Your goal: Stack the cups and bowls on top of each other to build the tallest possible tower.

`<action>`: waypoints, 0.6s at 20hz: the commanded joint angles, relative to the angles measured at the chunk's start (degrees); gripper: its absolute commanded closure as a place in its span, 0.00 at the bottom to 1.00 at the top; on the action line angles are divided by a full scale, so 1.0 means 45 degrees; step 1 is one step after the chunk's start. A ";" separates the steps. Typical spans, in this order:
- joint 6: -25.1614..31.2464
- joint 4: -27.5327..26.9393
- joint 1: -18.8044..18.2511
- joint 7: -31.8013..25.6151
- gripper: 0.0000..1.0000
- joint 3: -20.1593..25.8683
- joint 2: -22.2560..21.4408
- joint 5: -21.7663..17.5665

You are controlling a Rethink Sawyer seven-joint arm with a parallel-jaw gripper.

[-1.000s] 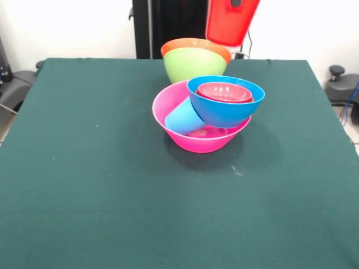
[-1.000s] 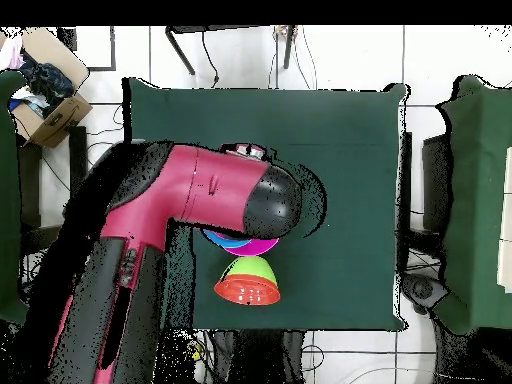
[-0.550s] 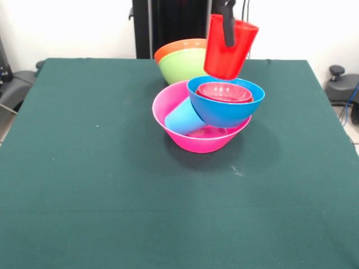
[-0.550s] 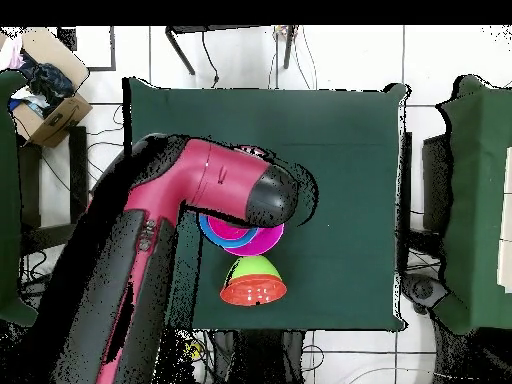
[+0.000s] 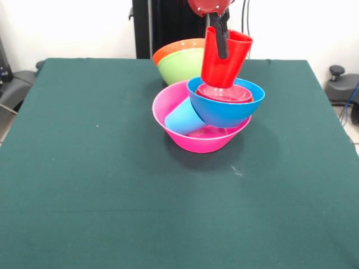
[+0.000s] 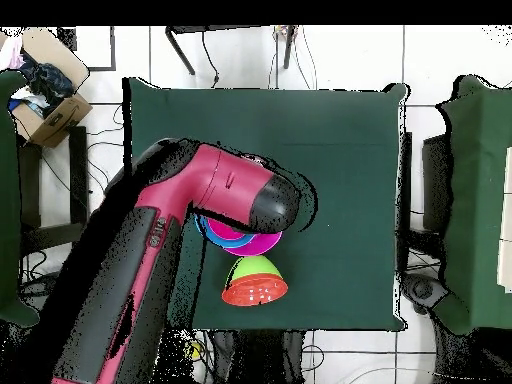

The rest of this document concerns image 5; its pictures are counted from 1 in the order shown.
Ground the green bowl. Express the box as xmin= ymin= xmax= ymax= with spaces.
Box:
xmin=157 ymin=47 xmax=207 ymax=86

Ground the large orange bowl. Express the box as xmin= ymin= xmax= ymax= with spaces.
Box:
xmin=152 ymin=38 xmax=207 ymax=67

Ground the red cup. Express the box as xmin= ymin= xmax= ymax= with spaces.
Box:
xmin=200 ymin=26 xmax=254 ymax=89

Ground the blue cable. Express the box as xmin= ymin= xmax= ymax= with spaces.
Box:
xmin=340 ymin=82 xmax=359 ymax=126

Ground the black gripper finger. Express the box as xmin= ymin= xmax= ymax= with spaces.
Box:
xmin=220 ymin=8 xmax=232 ymax=39
xmin=208 ymin=13 xmax=229 ymax=61

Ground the black hanging cable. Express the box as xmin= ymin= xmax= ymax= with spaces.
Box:
xmin=241 ymin=0 xmax=253 ymax=36

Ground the large pink bowl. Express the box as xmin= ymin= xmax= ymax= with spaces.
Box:
xmin=151 ymin=81 xmax=253 ymax=154

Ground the dark green tablecloth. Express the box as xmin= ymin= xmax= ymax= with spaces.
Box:
xmin=0 ymin=58 xmax=359 ymax=269

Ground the large blue bowl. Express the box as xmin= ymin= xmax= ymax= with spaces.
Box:
xmin=187 ymin=77 xmax=266 ymax=129

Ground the blue cup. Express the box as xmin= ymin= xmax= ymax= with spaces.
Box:
xmin=164 ymin=98 xmax=206 ymax=136

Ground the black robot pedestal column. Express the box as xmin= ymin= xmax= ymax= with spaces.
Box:
xmin=128 ymin=0 xmax=225 ymax=59

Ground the small crimson bowl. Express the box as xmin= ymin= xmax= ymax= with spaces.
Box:
xmin=195 ymin=83 xmax=255 ymax=104

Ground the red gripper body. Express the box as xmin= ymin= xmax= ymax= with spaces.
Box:
xmin=187 ymin=0 xmax=237 ymax=18

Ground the black pedestal leg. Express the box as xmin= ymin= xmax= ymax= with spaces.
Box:
xmin=0 ymin=60 xmax=45 ymax=113
xmin=324 ymin=65 xmax=359 ymax=126

